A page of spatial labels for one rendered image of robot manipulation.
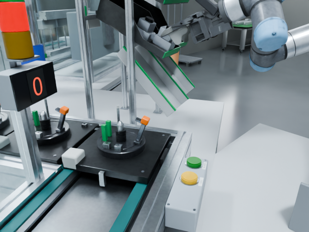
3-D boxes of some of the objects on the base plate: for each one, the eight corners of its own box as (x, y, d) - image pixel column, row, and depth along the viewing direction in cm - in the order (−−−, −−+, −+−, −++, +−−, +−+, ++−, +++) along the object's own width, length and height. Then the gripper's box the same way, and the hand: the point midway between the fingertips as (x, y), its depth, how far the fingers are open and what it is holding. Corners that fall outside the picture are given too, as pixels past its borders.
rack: (163, 110, 131) (165, -90, 98) (137, 147, 99) (128, -132, 66) (123, 106, 136) (113, -86, 104) (86, 139, 105) (56, -122, 72)
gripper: (228, 29, 72) (163, 57, 84) (237, 26, 82) (178, 51, 94) (217, -2, 71) (153, 30, 83) (228, -2, 80) (169, 27, 92)
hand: (167, 31), depth 87 cm, fingers closed on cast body, 4 cm apart
